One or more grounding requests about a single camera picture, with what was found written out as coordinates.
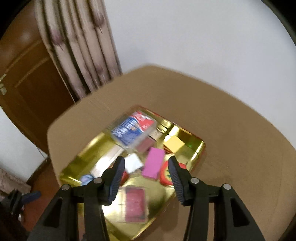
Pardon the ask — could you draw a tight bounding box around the white striped cube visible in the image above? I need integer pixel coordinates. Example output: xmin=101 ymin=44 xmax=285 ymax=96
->
xmin=125 ymin=153 xmax=144 ymax=174

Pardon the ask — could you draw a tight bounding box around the blue playing card box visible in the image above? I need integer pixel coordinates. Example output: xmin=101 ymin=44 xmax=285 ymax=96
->
xmin=111 ymin=110 xmax=157 ymax=149

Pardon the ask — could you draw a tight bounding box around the beige patterned curtain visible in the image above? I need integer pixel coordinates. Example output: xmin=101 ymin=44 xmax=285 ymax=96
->
xmin=35 ymin=0 xmax=122 ymax=101

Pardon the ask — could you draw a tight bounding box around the dark red gold tin box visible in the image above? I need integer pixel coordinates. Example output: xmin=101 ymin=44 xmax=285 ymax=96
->
xmin=59 ymin=105 xmax=205 ymax=240

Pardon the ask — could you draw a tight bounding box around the clear case with red cards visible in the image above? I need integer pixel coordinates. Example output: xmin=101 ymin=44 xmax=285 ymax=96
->
xmin=117 ymin=186 xmax=148 ymax=223

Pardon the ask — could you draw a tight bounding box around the red round-patterned tin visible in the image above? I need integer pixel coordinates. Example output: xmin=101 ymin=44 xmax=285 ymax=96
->
xmin=159 ymin=161 xmax=173 ymax=186

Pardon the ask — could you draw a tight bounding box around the red rectangular block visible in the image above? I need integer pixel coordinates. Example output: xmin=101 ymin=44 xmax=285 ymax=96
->
xmin=120 ymin=171 xmax=130 ymax=186

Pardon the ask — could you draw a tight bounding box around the small pink box in tin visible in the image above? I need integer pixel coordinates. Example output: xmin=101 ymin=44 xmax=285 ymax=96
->
xmin=135 ymin=136 xmax=156 ymax=154

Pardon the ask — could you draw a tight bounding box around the pink rectangular block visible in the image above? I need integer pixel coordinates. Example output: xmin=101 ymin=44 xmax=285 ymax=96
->
xmin=142 ymin=148 xmax=165 ymax=179

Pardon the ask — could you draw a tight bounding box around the yellow striped cube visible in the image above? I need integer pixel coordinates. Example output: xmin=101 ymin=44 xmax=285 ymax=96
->
xmin=163 ymin=136 xmax=185 ymax=153

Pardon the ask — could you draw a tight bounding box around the silver metallic bar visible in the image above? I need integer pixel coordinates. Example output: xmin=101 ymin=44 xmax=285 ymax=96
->
xmin=90 ymin=145 xmax=124 ymax=178

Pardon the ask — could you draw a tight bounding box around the brown wooden door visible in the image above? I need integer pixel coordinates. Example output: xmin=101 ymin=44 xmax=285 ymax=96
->
xmin=1 ymin=1 xmax=74 ymax=153

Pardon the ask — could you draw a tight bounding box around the blue patterned small block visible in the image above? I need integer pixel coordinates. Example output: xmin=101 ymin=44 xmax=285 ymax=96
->
xmin=80 ymin=174 xmax=94 ymax=186

